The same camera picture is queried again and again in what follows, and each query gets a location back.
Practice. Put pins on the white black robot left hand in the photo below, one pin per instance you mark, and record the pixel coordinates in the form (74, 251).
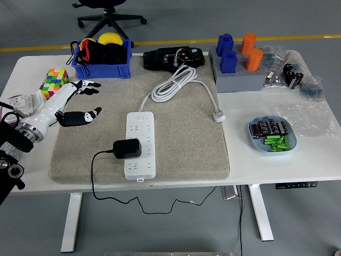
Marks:
(53, 102)

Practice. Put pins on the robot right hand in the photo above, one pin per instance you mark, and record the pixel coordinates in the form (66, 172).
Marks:
(337, 252)

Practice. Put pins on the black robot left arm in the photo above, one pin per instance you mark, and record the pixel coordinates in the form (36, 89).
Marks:
(16, 141)

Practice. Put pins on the colourful puzzle cube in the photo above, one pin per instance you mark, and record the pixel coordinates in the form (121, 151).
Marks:
(56, 80)

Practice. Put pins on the blue plastic bin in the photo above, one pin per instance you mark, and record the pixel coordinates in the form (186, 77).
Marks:
(101, 70)

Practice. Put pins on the clear bag of screws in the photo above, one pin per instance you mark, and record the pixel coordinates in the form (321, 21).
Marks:
(12, 153)

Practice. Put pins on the small yellow ball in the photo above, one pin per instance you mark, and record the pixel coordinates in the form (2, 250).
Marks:
(89, 41)

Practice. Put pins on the black table control panel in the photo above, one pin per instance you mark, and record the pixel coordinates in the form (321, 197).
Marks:
(295, 185)

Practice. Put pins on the black fabric pouch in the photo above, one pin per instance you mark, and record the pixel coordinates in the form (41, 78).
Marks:
(115, 53)

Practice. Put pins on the large yellow ball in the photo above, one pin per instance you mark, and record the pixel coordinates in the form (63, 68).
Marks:
(109, 38)

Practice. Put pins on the white table leg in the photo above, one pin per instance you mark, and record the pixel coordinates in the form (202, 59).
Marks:
(71, 221)
(261, 213)

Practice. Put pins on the black office chair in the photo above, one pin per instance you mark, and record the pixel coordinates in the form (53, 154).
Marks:
(109, 16)

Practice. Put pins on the open black electronic device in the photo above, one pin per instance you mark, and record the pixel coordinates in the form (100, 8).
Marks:
(157, 60)

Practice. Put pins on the green cylinder cell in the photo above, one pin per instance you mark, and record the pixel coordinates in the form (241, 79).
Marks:
(271, 138)
(286, 140)
(278, 146)
(277, 150)
(270, 142)

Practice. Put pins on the silver metal box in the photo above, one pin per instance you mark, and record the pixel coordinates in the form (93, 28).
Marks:
(229, 193)

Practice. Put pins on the light blue tray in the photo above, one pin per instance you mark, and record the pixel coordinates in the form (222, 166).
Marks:
(257, 145)

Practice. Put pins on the black capacitor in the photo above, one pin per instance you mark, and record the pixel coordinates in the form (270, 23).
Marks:
(277, 127)
(262, 127)
(284, 128)
(269, 126)
(255, 131)

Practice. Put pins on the empty clear plastic bag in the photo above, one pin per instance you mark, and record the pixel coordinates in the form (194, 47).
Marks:
(306, 117)

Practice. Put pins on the grey-brown mat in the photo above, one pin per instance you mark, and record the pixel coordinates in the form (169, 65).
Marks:
(186, 146)

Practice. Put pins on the clear bag of blue parts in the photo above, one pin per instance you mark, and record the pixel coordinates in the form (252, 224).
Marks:
(311, 89)
(271, 57)

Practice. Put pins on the grey peg holder block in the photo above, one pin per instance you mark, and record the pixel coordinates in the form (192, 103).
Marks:
(239, 81)
(213, 52)

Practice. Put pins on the blue square peg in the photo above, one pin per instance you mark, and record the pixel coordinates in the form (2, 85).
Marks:
(228, 62)
(225, 42)

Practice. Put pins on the clear bag of black capacitors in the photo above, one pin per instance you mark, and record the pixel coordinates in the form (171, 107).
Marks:
(293, 76)

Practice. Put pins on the clear bag of metal parts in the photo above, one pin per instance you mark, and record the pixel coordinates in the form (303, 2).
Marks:
(274, 80)

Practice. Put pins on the orange cylinder peg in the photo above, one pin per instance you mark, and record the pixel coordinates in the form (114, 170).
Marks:
(247, 44)
(254, 60)

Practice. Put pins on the white switch plate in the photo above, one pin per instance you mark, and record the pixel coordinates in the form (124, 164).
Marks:
(37, 100)

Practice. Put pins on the white wall socket panel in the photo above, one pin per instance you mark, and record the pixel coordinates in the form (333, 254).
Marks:
(18, 104)

